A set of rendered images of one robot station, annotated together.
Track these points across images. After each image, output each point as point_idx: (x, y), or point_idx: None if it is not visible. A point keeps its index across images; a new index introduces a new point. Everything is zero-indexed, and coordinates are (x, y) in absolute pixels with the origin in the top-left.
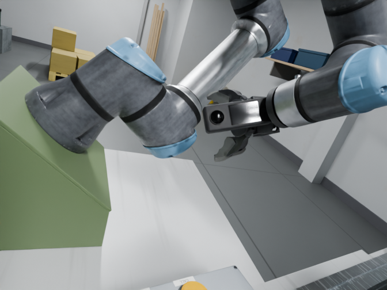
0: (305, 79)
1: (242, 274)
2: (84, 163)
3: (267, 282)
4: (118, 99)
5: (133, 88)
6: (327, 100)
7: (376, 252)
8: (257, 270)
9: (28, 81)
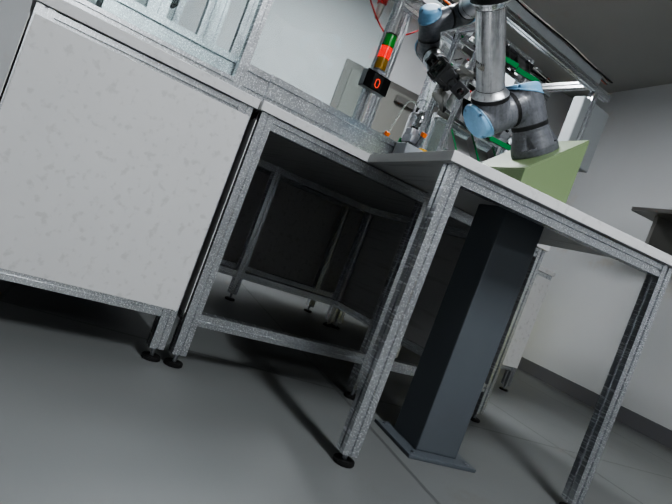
0: None
1: (404, 142)
2: (504, 159)
3: (368, 153)
4: None
5: None
6: None
7: (247, 93)
8: (373, 154)
9: (570, 143)
